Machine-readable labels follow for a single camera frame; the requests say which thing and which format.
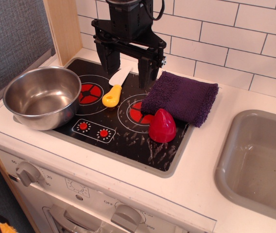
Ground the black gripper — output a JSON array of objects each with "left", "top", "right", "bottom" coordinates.
[{"left": 91, "top": 4, "right": 166, "bottom": 88}]

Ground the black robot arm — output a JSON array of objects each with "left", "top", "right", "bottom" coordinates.
[{"left": 91, "top": 0, "right": 167, "bottom": 88}]

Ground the purple cloth napkin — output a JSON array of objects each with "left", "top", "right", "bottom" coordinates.
[{"left": 141, "top": 71, "right": 219, "bottom": 128}]

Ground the black toy stove top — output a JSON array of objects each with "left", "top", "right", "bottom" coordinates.
[{"left": 48, "top": 58, "right": 193, "bottom": 178}]

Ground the red toy strawberry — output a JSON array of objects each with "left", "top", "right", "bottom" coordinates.
[{"left": 149, "top": 108, "right": 176, "bottom": 143}]

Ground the stainless steel bowl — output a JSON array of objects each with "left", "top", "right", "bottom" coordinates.
[{"left": 3, "top": 67, "right": 82, "bottom": 131}]

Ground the grey timer knob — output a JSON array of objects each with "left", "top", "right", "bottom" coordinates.
[{"left": 16, "top": 162, "right": 40, "bottom": 187}]

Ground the grey oven knob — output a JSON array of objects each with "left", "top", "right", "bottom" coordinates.
[{"left": 111, "top": 204, "right": 142, "bottom": 233}]

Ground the grey toy sink basin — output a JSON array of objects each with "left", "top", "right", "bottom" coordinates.
[{"left": 215, "top": 110, "right": 276, "bottom": 219}]

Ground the yellow handled toy knife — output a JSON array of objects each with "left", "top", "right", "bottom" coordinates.
[{"left": 102, "top": 66, "right": 133, "bottom": 108}]

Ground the black cable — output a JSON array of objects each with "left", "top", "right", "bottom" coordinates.
[{"left": 139, "top": 0, "right": 165, "bottom": 21}]

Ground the wooden post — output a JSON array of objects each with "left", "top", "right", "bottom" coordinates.
[{"left": 43, "top": 0, "right": 83, "bottom": 66}]

